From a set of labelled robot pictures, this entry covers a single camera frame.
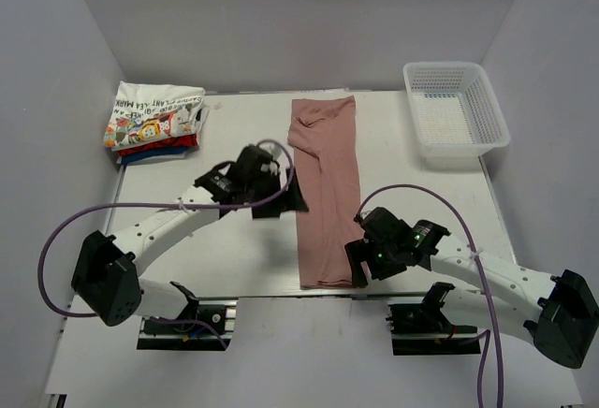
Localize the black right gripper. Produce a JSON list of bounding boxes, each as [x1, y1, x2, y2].
[[345, 237, 408, 289]]

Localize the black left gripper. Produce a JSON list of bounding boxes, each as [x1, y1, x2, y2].
[[246, 168, 309, 222]]

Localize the pink pixel-print t-shirt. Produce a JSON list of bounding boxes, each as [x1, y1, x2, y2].
[[287, 96, 361, 289]]

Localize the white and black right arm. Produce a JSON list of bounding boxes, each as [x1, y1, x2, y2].
[[345, 207, 598, 369]]

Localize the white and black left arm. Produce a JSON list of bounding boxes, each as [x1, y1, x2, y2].
[[71, 142, 308, 332]]

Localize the red folded t-shirt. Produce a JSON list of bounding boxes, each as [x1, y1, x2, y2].
[[117, 134, 197, 156]]

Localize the white cartoon-print folded t-shirt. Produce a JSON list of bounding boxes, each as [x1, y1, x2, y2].
[[104, 81, 206, 152]]

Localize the blue folded t-shirt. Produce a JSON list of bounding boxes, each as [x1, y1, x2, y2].
[[117, 147, 188, 166]]

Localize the white plastic mesh basket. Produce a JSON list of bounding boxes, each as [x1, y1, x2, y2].
[[402, 62, 511, 159]]

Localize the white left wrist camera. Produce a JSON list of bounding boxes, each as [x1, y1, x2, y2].
[[256, 139, 283, 177]]

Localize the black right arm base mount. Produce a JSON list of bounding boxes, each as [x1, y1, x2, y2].
[[386, 303, 481, 357]]

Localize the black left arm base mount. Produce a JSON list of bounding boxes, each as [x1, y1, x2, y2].
[[137, 299, 237, 352]]

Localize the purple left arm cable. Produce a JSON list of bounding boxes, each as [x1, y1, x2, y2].
[[37, 138, 297, 348]]

